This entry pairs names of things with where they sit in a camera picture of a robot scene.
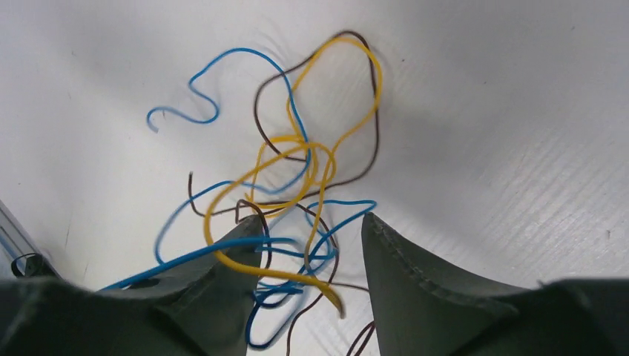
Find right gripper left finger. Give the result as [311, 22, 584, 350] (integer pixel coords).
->
[0, 214, 266, 356]

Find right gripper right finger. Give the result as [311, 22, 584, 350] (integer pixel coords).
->
[361, 213, 628, 355]

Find blue thin cable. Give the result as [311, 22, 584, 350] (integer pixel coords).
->
[100, 47, 378, 351]

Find brown thin cable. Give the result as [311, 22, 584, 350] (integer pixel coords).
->
[187, 30, 382, 356]

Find yellow thin cable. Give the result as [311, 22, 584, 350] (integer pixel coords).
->
[203, 36, 383, 320]

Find aluminium frame rail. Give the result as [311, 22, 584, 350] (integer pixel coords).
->
[1, 202, 60, 278]

